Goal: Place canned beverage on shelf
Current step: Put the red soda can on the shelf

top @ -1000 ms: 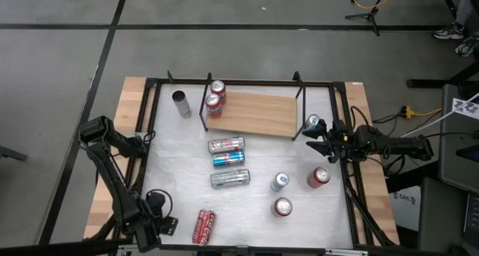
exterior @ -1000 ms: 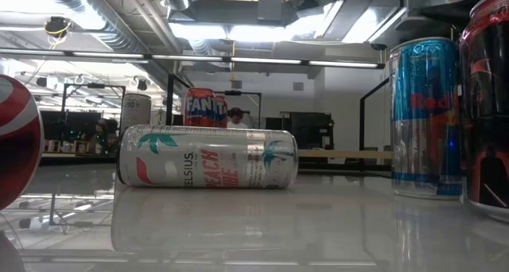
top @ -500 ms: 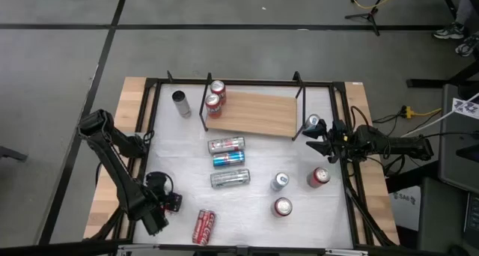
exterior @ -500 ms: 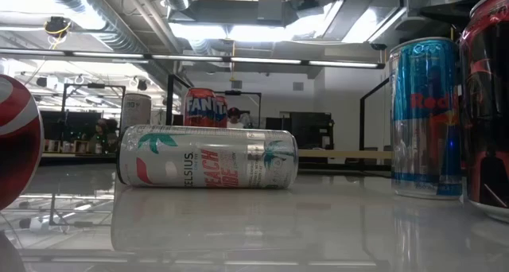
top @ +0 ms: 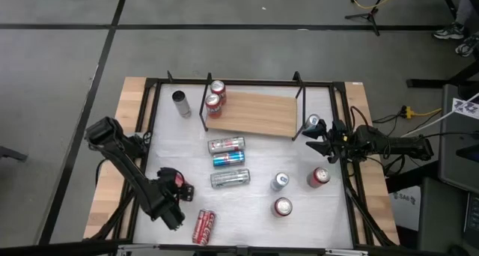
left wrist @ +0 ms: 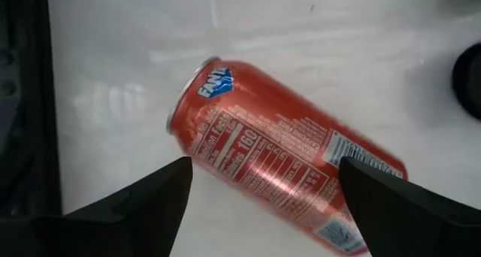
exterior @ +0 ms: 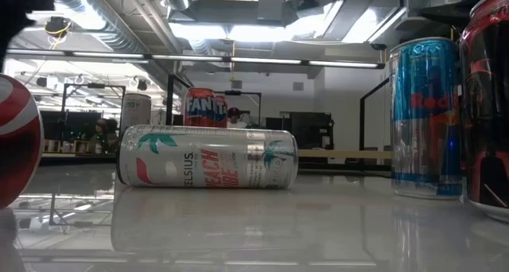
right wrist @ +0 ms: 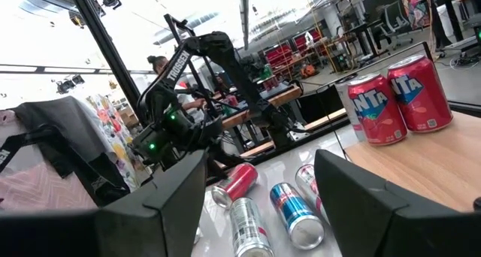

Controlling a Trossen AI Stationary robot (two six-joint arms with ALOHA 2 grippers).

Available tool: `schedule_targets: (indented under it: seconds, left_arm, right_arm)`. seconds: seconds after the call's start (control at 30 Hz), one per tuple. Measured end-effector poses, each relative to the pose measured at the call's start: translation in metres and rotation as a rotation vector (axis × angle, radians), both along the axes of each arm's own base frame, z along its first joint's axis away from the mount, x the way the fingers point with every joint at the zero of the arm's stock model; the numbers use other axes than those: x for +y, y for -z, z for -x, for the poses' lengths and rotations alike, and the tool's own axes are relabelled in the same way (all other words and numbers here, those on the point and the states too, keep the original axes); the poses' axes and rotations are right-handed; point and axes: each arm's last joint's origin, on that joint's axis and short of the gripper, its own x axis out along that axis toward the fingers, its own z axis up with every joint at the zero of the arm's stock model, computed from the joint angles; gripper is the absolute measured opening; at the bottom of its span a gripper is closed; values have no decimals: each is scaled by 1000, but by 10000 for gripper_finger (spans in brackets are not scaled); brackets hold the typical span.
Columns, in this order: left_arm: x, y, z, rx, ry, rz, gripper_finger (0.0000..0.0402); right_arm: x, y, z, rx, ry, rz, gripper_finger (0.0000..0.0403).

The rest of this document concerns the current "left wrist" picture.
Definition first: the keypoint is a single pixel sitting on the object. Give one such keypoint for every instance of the red Fanta can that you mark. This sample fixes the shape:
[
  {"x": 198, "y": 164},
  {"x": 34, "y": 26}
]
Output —
[{"x": 270, "y": 144}]

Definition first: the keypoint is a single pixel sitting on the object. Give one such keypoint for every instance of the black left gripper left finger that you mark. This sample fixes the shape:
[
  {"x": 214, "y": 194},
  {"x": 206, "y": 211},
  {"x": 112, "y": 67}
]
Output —
[{"x": 112, "y": 227}]

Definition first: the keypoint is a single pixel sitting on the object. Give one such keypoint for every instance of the tall grey slim can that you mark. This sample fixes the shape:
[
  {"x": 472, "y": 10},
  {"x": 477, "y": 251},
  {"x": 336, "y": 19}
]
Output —
[{"x": 471, "y": 80}]

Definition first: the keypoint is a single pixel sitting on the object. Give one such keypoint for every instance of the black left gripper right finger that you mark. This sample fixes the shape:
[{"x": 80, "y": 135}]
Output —
[{"x": 413, "y": 219}]

